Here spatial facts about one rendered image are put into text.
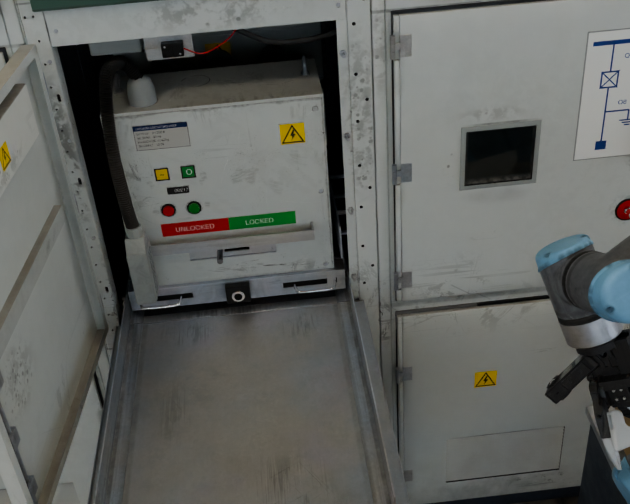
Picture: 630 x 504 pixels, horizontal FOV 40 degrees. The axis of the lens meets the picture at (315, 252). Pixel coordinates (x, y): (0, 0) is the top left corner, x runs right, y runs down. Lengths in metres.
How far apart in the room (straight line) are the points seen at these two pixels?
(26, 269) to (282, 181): 0.62
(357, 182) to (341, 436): 0.58
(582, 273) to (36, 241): 1.08
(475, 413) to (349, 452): 0.75
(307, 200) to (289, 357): 0.37
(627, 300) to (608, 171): 0.89
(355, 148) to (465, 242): 0.37
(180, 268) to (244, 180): 0.29
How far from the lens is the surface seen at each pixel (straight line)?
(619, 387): 1.45
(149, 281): 2.04
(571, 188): 2.11
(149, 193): 2.04
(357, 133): 1.93
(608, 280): 1.25
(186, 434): 1.89
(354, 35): 1.84
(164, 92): 2.03
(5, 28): 1.87
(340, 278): 2.17
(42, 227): 1.89
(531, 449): 2.65
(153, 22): 1.82
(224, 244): 2.06
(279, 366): 2.00
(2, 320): 1.65
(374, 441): 1.82
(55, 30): 1.85
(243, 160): 1.99
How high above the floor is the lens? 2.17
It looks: 34 degrees down
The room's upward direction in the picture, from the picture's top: 4 degrees counter-clockwise
